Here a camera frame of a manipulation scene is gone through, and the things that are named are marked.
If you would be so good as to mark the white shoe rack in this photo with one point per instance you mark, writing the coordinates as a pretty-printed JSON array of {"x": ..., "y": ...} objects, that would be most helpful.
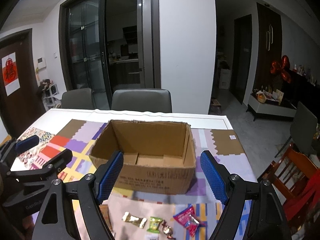
[{"x": 51, "y": 97}]

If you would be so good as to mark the brown cardboard box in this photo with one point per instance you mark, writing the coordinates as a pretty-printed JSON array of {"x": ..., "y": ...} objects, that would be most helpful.
[{"x": 155, "y": 180}]

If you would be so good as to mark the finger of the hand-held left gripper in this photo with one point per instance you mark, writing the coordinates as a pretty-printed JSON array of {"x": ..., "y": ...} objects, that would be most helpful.
[
  {"x": 27, "y": 142},
  {"x": 60, "y": 161}
]

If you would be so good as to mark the light wooden chair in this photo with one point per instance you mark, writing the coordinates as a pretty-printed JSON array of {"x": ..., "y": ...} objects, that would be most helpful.
[{"x": 5, "y": 139}]

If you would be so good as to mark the yellow gift box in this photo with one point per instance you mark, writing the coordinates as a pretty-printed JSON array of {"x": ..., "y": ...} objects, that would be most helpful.
[{"x": 278, "y": 96}]

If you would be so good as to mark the small floor cardboard box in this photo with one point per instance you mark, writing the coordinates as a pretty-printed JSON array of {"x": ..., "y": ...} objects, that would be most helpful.
[{"x": 216, "y": 106}]

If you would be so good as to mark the dark grey side chair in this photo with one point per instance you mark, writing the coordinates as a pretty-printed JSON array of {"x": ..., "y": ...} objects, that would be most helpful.
[{"x": 303, "y": 125}]

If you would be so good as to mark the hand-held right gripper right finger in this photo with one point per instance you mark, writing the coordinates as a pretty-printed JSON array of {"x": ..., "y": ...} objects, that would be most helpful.
[{"x": 213, "y": 177}]

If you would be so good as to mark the dark interior door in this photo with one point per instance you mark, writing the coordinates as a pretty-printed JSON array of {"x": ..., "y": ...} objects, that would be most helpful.
[{"x": 242, "y": 60}]

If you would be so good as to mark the red-brown wooden chair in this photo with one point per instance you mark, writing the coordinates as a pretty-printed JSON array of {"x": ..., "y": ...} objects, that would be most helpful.
[{"x": 292, "y": 165}]

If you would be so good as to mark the pink snack packet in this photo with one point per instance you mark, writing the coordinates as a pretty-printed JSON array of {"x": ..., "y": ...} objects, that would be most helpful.
[{"x": 181, "y": 215}]

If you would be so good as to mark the woven basket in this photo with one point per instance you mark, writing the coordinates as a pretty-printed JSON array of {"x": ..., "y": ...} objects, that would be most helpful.
[{"x": 262, "y": 97}]

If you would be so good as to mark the black range hood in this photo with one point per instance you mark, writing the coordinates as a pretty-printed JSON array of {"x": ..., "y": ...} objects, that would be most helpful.
[{"x": 130, "y": 35}]

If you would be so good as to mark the silver refrigerator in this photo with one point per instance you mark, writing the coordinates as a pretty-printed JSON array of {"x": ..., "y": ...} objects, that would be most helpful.
[{"x": 144, "y": 42}]

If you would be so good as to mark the colourful patterned tablecloth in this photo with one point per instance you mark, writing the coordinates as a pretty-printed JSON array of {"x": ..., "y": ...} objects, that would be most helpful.
[{"x": 225, "y": 165}]

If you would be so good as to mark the black framed glass sliding door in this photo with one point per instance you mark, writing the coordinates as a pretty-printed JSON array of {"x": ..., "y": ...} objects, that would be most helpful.
[{"x": 85, "y": 45}]

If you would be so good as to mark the green candy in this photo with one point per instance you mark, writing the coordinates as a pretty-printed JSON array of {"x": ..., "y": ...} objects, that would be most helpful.
[{"x": 154, "y": 223}]

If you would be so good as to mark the white intercom panel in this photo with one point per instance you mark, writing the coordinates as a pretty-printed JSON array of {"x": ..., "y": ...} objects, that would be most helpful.
[{"x": 42, "y": 63}]

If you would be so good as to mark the gold candy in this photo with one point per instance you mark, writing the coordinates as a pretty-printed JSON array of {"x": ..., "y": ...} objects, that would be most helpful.
[{"x": 133, "y": 220}]

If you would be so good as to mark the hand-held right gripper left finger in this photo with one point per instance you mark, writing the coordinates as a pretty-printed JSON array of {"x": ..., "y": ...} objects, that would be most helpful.
[{"x": 111, "y": 177}]

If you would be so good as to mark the grey upholstered chair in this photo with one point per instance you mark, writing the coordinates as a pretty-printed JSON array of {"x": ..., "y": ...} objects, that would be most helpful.
[
  {"x": 77, "y": 98},
  {"x": 141, "y": 101}
]

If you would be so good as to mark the red and white door poster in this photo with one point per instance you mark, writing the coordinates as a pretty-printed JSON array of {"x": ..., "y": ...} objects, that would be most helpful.
[{"x": 10, "y": 75}]

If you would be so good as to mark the small brown candy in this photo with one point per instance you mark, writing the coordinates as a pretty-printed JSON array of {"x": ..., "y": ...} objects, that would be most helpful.
[{"x": 167, "y": 229}]

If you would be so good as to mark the white low cabinet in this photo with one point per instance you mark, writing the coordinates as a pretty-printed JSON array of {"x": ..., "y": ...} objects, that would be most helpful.
[{"x": 270, "y": 110}]

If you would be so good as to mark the white paper bag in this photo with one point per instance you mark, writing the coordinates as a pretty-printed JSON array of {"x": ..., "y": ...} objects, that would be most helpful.
[{"x": 224, "y": 78}]

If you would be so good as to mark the red seat cushion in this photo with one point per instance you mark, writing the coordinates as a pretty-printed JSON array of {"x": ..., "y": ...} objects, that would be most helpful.
[{"x": 305, "y": 195}]

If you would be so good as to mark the red foil balloons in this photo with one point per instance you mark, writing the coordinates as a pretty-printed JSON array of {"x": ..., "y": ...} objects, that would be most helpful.
[{"x": 281, "y": 67}]

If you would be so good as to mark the dark brown entrance door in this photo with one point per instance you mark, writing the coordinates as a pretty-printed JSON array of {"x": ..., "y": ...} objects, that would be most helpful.
[{"x": 25, "y": 100}]

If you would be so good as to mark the clear red snack packet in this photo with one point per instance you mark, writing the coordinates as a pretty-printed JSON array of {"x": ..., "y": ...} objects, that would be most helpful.
[{"x": 194, "y": 226}]

